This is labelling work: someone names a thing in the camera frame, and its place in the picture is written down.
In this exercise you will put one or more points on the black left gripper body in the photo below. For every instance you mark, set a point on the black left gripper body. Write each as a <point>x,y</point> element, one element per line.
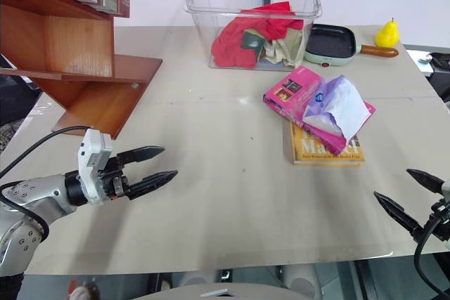
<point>117,180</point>

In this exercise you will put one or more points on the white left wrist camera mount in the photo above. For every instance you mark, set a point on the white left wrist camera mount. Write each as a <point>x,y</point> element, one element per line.
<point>92,152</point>

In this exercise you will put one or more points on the white cylinder under table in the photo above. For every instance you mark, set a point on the white cylinder under table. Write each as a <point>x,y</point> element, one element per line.
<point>302,280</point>

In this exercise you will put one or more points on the yellow pear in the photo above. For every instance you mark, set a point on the yellow pear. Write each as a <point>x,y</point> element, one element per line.
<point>386,34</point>

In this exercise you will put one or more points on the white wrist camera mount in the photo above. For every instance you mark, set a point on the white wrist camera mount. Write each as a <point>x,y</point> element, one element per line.
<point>92,152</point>
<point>446,191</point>

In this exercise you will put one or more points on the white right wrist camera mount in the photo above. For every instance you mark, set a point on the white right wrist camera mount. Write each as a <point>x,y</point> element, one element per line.
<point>446,191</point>

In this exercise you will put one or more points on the red and white round object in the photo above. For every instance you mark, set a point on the red and white round object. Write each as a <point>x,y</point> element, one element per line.
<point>82,291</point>

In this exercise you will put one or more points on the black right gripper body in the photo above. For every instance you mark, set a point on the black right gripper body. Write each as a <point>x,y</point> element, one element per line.
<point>441,222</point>

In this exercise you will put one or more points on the dark chair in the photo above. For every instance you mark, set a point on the dark chair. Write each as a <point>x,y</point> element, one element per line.
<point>15,96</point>

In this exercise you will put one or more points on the yellow book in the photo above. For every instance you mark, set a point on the yellow book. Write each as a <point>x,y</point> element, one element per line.
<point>316,154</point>

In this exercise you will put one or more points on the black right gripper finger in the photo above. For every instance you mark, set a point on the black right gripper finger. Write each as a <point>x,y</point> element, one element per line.
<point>399,214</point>
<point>429,181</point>

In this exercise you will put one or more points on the pink book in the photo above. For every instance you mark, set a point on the pink book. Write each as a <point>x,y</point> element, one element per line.
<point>292,92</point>

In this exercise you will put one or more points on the red cloth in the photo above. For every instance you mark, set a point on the red cloth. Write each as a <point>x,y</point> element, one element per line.
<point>232,47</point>

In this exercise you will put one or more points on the green patterned cloth piece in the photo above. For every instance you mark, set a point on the green patterned cloth piece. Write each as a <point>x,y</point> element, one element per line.
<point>252,41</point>

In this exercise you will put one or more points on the clear plastic storage bin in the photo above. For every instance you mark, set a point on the clear plastic storage bin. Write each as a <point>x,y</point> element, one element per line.
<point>211,15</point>

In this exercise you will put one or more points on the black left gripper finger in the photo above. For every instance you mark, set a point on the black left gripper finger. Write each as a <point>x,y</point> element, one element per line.
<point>144,153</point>
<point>154,181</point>

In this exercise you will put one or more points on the black object beside table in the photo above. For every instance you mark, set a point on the black object beside table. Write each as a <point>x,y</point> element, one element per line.
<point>441,63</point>

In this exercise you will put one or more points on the brown wooden bookshelf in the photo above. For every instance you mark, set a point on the brown wooden bookshelf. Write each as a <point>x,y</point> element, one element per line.
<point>77,43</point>

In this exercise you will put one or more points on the purple tissue pack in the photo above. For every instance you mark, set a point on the purple tissue pack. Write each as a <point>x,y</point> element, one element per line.
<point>337,107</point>

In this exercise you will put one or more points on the green electric frying pan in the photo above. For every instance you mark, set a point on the green electric frying pan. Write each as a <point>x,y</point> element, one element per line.
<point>330,45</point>

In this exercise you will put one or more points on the beige crumpled cloth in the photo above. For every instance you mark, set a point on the beige crumpled cloth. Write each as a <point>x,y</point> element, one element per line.
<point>288,47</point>

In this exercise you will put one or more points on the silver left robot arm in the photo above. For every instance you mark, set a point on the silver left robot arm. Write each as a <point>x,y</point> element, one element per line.
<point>35,191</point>

